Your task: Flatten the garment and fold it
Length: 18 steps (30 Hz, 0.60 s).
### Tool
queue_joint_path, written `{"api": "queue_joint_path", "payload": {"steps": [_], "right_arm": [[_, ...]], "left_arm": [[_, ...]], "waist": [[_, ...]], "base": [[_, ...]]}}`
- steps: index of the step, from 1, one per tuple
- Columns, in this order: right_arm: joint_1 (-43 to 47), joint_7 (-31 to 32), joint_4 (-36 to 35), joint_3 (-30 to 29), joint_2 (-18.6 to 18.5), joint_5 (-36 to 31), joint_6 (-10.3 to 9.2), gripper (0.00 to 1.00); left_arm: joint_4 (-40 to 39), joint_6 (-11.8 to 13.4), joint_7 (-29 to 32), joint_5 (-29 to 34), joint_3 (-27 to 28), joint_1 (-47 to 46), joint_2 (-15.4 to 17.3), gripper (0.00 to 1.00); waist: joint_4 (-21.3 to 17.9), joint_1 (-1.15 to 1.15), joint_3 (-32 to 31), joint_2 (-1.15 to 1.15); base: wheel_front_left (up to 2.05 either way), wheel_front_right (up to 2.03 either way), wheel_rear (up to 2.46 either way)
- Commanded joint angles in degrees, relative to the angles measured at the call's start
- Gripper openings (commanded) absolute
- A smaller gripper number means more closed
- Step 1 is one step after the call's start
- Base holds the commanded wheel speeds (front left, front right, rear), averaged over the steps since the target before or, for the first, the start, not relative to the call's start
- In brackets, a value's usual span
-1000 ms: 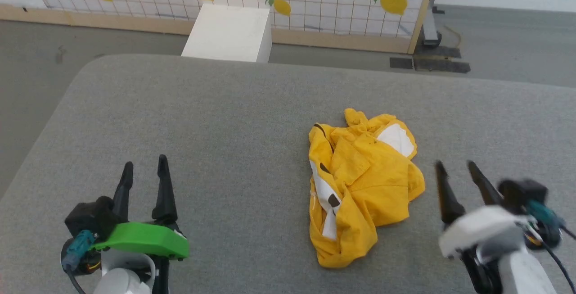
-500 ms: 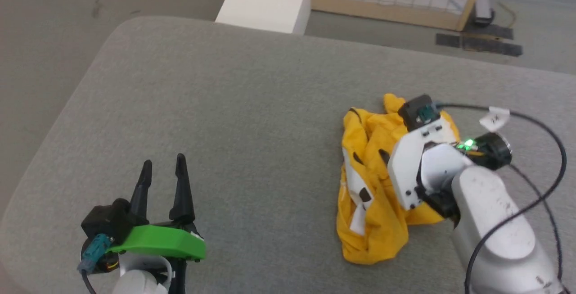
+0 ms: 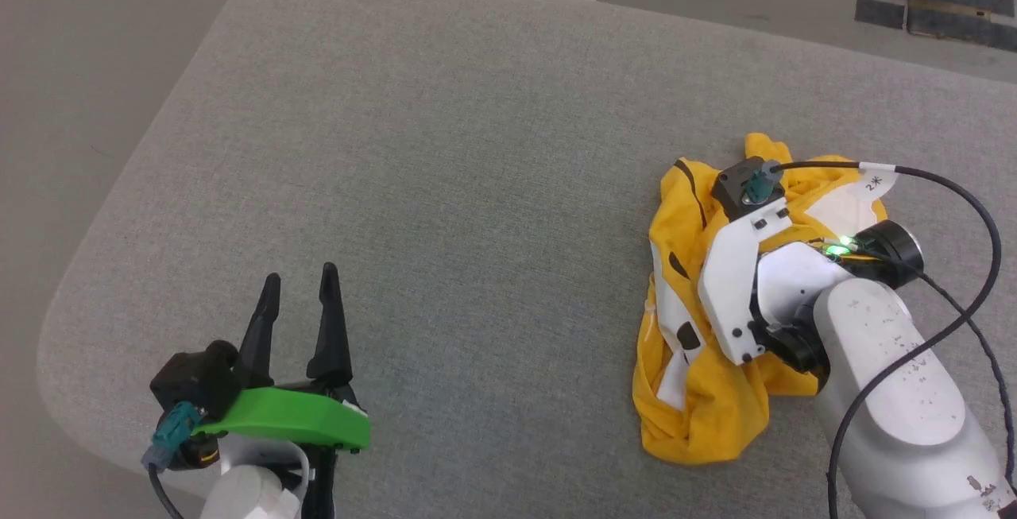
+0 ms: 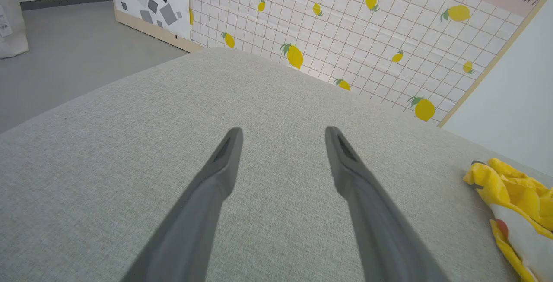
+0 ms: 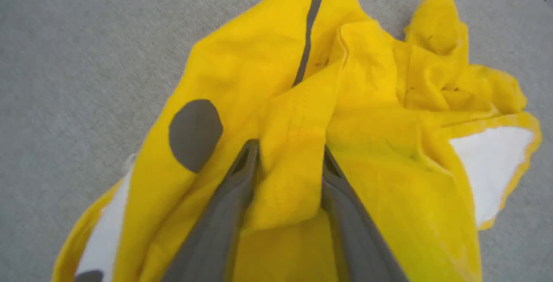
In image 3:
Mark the large dark floor mat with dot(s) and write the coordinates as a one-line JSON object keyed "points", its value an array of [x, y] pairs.
{"points": [[965, 18]]}

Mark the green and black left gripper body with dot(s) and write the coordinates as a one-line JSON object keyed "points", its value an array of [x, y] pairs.
{"points": [[302, 417]]}

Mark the yellow garment with white panels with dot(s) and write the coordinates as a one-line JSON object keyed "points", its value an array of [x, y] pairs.
{"points": [[715, 424]]}

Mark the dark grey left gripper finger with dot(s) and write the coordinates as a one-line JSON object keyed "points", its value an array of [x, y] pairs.
{"points": [[258, 336], [330, 344]]}

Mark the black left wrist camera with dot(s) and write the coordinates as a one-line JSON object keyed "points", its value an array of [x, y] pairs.
{"points": [[195, 376]]}

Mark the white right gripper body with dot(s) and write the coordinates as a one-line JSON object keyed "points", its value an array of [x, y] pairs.
{"points": [[735, 280]]}

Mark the dark grey right wrist camera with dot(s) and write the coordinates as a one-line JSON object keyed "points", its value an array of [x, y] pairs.
{"points": [[731, 185]]}

